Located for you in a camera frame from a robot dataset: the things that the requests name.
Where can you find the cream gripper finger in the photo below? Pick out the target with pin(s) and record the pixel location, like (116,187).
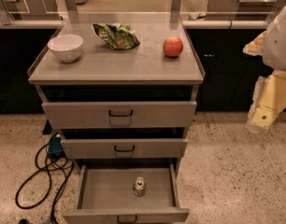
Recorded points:
(269,100)
(255,47)

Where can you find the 7up soda can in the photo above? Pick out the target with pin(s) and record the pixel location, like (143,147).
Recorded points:
(139,187)

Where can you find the grey drawer cabinet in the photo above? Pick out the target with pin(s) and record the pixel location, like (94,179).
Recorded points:
(141,74)

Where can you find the grey middle drawer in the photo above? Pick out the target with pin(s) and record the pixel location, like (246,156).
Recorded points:
(123,148)

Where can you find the white ceramic bowl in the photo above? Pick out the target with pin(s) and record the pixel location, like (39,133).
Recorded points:
(66,48)

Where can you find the green chip bag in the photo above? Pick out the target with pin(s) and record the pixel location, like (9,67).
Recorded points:
(116,35)

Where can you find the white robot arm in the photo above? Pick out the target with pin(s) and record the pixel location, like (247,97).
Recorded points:
(274,46)

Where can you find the red apple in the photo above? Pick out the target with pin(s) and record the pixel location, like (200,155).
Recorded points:
(172,46)

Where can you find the grey drawer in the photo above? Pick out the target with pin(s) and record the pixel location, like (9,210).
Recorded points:
(86,115)
(105,196)
(123,148)

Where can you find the blue power adapter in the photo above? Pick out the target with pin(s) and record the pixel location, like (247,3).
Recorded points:
(54,146)

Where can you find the background grey cabinet left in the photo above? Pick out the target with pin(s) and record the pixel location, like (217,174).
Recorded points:
(30,10)

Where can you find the grey bottom drawer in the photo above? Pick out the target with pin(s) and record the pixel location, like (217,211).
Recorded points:
(105,196)

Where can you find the grey railing bar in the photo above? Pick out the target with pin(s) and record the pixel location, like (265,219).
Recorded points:
(186,24)

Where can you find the grey top drawer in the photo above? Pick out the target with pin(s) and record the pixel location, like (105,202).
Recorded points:
(86,115)

